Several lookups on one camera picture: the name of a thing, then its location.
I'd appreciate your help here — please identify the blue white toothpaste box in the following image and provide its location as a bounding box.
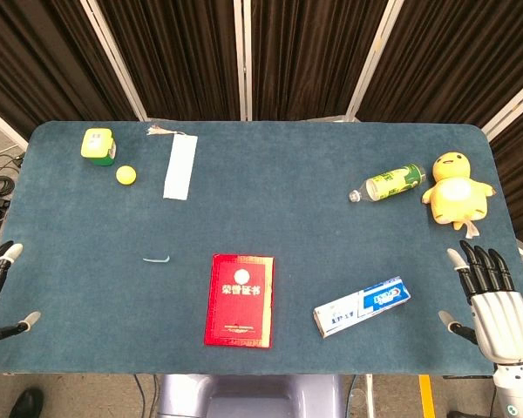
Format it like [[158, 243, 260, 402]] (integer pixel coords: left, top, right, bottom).
[[312, 274, 412, 339]]

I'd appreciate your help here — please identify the blue felt table cloth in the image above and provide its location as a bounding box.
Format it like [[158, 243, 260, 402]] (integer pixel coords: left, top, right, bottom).
[[0, 120, 523, 376]]

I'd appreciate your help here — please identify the yellow green lidded box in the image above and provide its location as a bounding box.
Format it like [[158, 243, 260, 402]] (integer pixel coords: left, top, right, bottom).
[[79, 127, 117, 167]]

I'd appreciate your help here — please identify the yellow plush chick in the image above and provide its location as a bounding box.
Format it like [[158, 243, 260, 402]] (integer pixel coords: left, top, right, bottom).
[[420, 151, 498, 239]]

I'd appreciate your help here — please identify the yellow floor tape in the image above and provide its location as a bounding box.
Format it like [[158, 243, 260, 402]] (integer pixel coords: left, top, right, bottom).
[[418, 374, 437, 418]]

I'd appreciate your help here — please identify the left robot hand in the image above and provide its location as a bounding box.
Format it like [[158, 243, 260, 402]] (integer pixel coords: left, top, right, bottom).
[[0, 240, 42, 354]]

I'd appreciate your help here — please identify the red certificate booklet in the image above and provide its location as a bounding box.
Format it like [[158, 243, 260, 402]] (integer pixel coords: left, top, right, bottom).
[[203, 253, 275, 349]]

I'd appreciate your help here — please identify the small yellow ball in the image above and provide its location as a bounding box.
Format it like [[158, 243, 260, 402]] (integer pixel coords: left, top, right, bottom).
[[115, 165, 138, 186]]

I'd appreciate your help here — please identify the dark brown partition panel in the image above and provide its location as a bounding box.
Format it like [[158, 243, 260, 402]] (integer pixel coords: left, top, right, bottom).
[[250, 0, 390, 122], [489, 111, 523, 252], [0, 0, 137, 139], [94, 0, 241, 122], [356, 0, 523, 128]]

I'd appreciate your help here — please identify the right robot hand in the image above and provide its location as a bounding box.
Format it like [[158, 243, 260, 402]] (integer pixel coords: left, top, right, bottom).
[[438, 239, 523, 365]]

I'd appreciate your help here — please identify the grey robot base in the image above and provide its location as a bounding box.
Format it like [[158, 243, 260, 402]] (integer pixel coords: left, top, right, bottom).
[[155, 374, 346, 418]]

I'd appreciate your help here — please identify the white bookmark with tassel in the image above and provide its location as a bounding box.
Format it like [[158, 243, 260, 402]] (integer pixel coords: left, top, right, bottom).
[[146, 125, 199, 201]]

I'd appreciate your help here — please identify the green label plastic bottle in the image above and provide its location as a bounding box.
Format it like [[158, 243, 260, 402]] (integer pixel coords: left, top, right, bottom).
[[348, 163, 427, 204]]

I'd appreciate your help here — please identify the black shoe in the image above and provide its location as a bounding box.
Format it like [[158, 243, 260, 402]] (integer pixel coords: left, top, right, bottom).
[[8, 387, 45, 418]]

